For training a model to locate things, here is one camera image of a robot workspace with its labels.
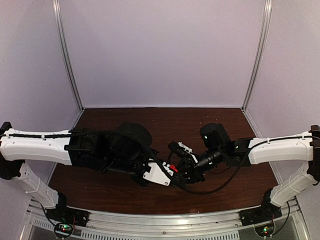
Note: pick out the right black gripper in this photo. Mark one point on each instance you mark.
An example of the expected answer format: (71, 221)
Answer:
(195, 174)

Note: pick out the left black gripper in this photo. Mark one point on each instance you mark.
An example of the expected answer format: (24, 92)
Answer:
(141, 184)

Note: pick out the orange round case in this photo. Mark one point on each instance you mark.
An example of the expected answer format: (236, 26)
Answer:
(173, 168)

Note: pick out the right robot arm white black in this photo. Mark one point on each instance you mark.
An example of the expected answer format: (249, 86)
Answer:
(246, 152)

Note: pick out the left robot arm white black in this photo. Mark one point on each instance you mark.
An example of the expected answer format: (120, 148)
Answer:
(125, 149)

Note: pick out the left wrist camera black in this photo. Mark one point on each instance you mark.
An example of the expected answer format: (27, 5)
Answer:
(154, 174)

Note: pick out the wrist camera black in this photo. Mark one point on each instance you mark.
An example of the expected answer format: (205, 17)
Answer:
(180, 150)
(154, 174)

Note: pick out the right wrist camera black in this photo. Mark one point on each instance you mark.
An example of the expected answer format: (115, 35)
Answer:
(180, 150)

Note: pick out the front aluminium rail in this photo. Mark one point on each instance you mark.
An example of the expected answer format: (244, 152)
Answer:
(223, 225)

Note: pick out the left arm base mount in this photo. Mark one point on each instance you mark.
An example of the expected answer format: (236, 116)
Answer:
(69, 215)

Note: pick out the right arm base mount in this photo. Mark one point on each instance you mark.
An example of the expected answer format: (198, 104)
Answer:
(257, 215)

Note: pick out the right aluminium frame post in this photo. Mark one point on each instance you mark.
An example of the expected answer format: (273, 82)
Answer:
(265, 26)

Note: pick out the aluminium frame post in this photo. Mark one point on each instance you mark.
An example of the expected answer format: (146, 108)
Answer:
(65, 53)
(265, 26)

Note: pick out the left aluminium frame post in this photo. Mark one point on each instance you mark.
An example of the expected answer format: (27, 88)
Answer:
(65, 53)

